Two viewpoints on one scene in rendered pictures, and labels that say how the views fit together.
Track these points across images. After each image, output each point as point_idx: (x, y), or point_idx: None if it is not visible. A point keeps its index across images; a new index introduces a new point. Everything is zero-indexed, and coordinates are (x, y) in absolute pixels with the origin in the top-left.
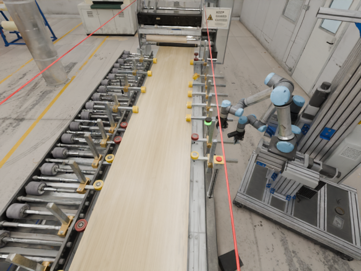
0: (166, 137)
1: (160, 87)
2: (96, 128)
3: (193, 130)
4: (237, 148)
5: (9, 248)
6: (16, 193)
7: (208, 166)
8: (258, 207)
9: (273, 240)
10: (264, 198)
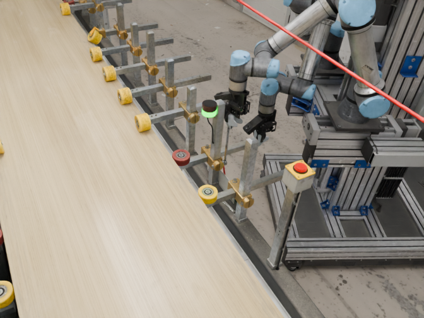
0: (120, 181)
1: (23, 78)
2: None
3: None
4: (229, 164)
5: None
6: None
7: (244, 207)
8: (332, 250)
9: (375, 295)
10: (330, 229)
